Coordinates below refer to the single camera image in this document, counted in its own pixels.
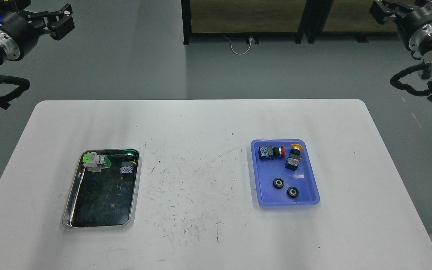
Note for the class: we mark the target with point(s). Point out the black gear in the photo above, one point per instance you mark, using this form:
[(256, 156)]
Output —
[(278, 183), (292, 192)]

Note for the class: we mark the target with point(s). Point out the blue plastic tray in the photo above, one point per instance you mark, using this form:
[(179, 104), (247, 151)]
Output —
[(265, 171)]

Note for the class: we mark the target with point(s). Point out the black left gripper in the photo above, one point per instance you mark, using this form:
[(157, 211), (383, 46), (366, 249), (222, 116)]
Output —
[(16, 32)]

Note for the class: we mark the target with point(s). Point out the yellow push button switch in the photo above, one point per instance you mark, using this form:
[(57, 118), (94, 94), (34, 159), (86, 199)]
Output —
[(294, 157)]

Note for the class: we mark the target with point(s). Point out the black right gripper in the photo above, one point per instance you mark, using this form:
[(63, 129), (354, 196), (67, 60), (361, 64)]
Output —
[(414, 21)]

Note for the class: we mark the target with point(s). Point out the wooden cabinet black frame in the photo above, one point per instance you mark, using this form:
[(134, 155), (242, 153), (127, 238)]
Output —
[(247, 18)]

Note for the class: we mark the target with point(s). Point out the silver metal tray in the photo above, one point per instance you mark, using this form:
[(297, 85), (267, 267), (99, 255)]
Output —
[(101, 199)]

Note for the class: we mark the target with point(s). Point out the green push button switch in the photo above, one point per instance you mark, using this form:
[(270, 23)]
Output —
[(129, 162)]

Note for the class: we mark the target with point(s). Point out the green white selector switch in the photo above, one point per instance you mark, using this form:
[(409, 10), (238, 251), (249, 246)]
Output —
[(94, 162)]

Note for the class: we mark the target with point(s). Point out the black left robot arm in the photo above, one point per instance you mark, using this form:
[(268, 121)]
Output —
[(12, 87)]

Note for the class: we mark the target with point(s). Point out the red push button switch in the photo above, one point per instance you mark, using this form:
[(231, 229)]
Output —
[(269, 152)]

